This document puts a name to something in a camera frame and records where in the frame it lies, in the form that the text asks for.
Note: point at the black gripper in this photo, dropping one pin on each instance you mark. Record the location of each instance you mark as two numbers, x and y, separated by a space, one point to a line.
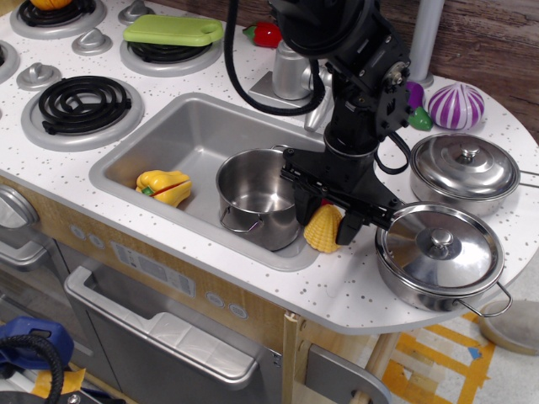
347 180

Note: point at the yellow toy corn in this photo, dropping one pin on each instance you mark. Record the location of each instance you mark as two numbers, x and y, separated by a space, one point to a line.
321 231

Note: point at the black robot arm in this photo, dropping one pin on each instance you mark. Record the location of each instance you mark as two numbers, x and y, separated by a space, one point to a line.
370 67

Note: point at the steel pot in sink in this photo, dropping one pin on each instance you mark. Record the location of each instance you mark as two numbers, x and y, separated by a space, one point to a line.
256 203

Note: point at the far lidded steel pot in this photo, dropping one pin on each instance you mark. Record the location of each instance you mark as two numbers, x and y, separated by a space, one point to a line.
466 172

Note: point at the grey toy sink basin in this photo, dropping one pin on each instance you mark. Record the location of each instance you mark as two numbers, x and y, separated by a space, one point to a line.
196 134

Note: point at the near lidded steel pan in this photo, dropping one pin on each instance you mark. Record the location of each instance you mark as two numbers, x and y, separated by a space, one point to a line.
438 258

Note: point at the silver toy faucet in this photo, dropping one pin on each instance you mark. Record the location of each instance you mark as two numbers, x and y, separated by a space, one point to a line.
290 85

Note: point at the purple toy eggplant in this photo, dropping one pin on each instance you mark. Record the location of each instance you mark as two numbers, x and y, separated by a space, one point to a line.
419 118

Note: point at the yellow toy bell pepper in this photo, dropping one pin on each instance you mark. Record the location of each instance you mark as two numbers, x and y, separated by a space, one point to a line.
171 188

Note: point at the purple white toy onion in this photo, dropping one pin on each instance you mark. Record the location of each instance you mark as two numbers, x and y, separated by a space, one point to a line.
456 107

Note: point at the red toy chili pepper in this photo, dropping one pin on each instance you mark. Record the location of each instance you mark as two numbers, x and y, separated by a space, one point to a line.
263 34

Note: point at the round grey floor base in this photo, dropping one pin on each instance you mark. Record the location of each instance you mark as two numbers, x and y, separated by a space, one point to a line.
515 330

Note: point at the grey toy dishwasher door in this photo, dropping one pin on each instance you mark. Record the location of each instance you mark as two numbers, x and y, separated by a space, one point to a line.
161 351

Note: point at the rear right stove burner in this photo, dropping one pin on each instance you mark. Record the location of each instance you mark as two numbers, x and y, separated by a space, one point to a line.
168 60

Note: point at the grey metal pole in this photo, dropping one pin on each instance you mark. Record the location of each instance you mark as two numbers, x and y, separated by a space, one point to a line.
423 43

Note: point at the green plastic cutting board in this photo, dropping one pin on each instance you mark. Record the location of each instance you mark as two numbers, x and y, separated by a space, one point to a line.
170 30

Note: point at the front black stove burner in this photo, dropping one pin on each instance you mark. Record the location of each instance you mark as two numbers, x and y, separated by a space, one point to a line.
82 113

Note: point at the silver stove knob rear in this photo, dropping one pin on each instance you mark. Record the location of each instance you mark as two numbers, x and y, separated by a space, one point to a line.
134 11

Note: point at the silver stove knob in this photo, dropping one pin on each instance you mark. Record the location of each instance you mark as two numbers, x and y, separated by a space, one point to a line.
134 11
37 77
92 43

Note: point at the silver stove knob middle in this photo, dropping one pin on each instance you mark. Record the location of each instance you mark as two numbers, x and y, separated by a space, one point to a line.
92 43

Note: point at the grey toy oven door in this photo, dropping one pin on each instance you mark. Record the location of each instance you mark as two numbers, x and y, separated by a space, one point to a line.
31 269

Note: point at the rear left stove burner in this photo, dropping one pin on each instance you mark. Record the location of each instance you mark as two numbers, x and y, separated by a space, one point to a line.
76 18

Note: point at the silver stove knob front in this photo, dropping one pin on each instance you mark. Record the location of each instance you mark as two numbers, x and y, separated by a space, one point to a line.
37 77

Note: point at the blue clamp tool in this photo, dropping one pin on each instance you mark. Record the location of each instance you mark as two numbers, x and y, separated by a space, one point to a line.
31 343

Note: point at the orange toy fruit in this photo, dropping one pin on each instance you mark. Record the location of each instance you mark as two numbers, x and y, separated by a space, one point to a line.
50 5

